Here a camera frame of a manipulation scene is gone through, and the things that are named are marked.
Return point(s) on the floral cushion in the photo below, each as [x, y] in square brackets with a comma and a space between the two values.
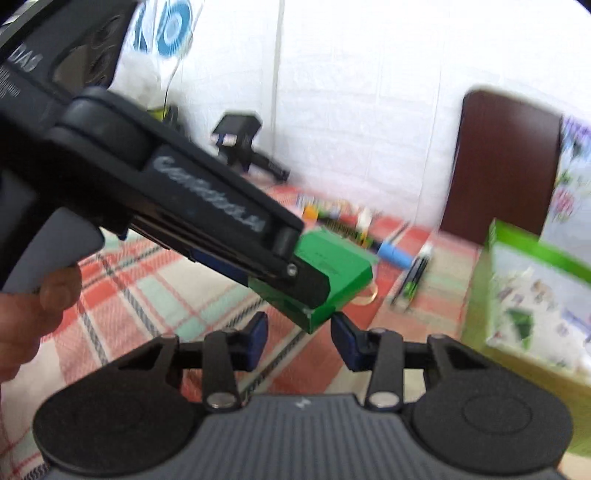
[575, 175]

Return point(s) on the blue cylinder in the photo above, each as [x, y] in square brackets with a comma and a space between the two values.
[393, 254]

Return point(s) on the white marker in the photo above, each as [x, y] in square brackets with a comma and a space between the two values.
[427, 250]

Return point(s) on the black green pen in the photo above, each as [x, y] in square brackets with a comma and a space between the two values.
[411, 279]

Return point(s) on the plaid tablecloth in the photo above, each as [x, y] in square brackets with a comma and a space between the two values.
[147, 304]

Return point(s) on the person's left hand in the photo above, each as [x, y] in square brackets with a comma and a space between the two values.
[27, 323]

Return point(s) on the white plastic bag blue print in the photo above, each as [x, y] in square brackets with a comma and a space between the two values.
[152, 50]

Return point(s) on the row of colourful small things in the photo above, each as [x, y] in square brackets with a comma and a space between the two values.
[341, 217]

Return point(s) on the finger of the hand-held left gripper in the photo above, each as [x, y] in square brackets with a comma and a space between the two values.
[302, 277]

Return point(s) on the spare hand-held gripper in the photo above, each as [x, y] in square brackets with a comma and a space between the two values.
[240, 138]

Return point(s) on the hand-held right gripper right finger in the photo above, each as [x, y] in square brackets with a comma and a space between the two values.
[344, 341]

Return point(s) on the brown wooden chair back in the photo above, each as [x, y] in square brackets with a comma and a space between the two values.
[498, 161]

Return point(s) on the green cardboard box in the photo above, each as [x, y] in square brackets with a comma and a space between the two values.
[531, 295]

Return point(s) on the small green box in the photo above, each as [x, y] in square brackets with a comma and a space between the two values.
[341, 272]

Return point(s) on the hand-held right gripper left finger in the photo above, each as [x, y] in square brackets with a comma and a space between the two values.
[256, 337]

